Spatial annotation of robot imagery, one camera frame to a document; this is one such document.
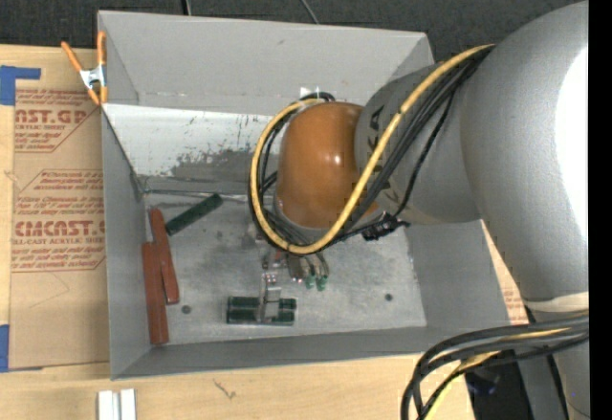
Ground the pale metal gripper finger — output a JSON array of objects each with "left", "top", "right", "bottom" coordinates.
[
  {"left": 258, "top": 270, "right": 273, "bottom": 325},
  {"left": 266, "top": 284, "right": 285, "bottom": 321}
]

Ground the dark green flat block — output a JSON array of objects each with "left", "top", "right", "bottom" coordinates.
[
  {"left": 164, "top": 192, "right": 225, "bottom": 237},
  {"left": 228, "top": 296, "right": 298, "bottom": 313},
  {"left": 226, "top": 309, "right": 296, "bottom": 327}
]

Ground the grey metal bin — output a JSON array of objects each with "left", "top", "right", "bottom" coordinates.
[{"left": 97, "top": 10, "right": 512, "bottom": 382}]

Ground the red-brown flat block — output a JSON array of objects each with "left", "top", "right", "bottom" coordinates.
[
  {"left": 141, "top": 241, "right": 171, "bottom": 346},
  {"left": 148, "top": 208, "right": 181, "bottom": 306}
]

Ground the brown cardboard board red print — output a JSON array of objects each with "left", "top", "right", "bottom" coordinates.
[{"left": 0, "top": 43, "right": 530, "bottom": 374}]

